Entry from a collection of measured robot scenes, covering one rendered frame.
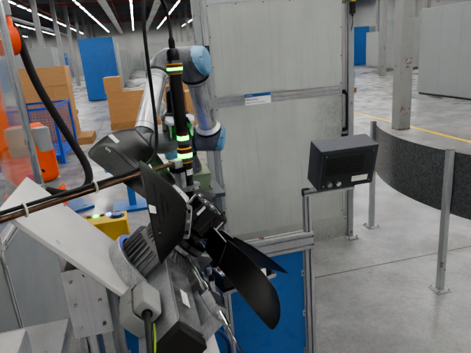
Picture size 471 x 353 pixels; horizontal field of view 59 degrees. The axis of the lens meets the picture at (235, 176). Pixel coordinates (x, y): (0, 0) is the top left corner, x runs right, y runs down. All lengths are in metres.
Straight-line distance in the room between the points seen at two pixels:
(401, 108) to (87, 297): 7.27
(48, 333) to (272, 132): 2.25
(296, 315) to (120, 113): 8.96
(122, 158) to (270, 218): 2.34
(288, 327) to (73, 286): 1.18
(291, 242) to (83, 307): 0.96
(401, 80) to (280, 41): 4.96
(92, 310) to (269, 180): 2.31
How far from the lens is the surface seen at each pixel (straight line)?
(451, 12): 12.05
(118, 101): 10.48
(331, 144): 1.76
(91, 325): 1.23
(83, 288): 1.17
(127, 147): 1.23
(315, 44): 3.28
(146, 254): 1.13
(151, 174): 0.93
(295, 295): 1.99
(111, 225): 1.62
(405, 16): 7.92
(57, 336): 1.45
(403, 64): 7.93
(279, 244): 1.81
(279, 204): 3.39
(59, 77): 9.14
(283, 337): 2.09
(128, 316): 0.93
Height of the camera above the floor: 1.65
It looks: 17 degrees down
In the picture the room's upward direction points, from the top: 5 degrees counter-clockwise
